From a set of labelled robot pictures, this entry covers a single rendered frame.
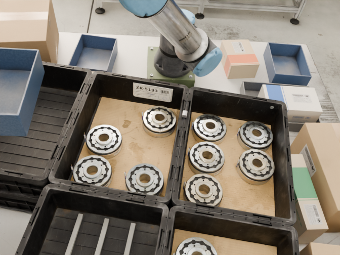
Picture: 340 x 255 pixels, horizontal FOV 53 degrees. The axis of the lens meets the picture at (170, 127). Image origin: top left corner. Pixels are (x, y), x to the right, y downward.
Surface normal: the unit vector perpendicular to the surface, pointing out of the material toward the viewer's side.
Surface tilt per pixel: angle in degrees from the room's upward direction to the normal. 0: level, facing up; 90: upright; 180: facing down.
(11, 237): 0
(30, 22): 0
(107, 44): 90
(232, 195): 0
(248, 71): 90
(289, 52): 90
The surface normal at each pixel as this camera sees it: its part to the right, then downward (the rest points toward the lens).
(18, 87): 0.10, -0.61
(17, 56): 0.04, 0.79
